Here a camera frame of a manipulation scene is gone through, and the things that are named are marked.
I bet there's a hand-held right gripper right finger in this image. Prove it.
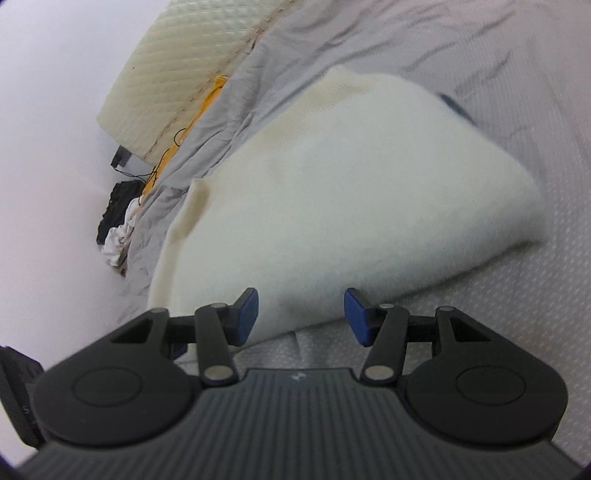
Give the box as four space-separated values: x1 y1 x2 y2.
344 287 495 387

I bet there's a cream quilted mattress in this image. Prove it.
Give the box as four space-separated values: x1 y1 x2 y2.
97 0 296 162

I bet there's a black clothes pile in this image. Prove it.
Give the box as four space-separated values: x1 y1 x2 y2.
96 181 146 245

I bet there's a white blue-striped sweater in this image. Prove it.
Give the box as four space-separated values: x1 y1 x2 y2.
148 65 550 365

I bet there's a white clothes pile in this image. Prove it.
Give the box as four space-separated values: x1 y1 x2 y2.
102 198 141 268

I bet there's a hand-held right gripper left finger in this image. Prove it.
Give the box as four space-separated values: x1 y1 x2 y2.
108 287 259 387

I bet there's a black cable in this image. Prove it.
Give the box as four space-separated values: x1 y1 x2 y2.
115 127 190 185

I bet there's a yellow cloth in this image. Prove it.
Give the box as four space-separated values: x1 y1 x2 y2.
141 74 229 199

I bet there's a grey bed sheet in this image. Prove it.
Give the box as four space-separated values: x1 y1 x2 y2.
117 0 591 462

